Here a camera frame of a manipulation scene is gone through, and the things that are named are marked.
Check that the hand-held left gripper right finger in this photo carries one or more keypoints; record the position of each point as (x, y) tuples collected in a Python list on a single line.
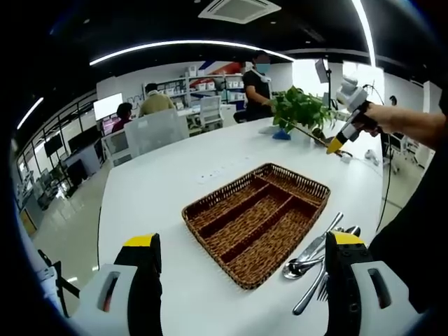
[(343, 297)]

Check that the wooden chopstick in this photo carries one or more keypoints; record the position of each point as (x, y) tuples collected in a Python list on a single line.
[(304, 132)]

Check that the person's right hand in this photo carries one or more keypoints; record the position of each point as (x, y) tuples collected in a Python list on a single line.
[(379, 117)]

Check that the small white device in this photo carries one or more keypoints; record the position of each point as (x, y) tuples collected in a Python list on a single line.
[(371, 154)]

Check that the long curved ceiling light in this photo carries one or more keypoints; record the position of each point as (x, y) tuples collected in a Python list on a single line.
[(175, 43)]

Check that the ceiling air conditioner vent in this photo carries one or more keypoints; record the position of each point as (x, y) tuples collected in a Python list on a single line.
[(241, 8)]

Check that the white mesh office chair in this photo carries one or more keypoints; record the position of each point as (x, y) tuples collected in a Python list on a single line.
[(210, 108), (117, 143)]

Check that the person's black shirt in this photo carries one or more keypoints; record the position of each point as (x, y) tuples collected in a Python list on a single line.
[(413, 227)]

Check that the white storage shelf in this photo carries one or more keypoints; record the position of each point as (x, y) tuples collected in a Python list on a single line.
[(231, 84)]

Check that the studio light on stand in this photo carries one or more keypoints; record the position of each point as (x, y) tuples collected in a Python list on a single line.
[(320, 66)]

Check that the brown wicker storage tray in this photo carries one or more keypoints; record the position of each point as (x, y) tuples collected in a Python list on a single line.
[(252, 224)]

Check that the black monitor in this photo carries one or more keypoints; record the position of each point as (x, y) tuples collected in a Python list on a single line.
[(52, 145), (82, 138)]

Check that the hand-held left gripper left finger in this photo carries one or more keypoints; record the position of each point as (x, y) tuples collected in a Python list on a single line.
[(143, 297)]

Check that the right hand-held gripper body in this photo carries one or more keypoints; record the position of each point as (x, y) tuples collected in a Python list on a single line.
[(351, 92)]

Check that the white translucent desk partition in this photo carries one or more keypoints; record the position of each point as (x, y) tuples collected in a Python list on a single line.
[(157, 129)]

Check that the ceiling light strip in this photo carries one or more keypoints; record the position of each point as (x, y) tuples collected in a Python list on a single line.
[(365, 28), (31, 112)]

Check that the white display screen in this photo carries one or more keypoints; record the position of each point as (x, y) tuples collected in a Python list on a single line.
[(108, 106)]

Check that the green potted plant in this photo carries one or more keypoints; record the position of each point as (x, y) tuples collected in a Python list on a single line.
[(301, 108)]

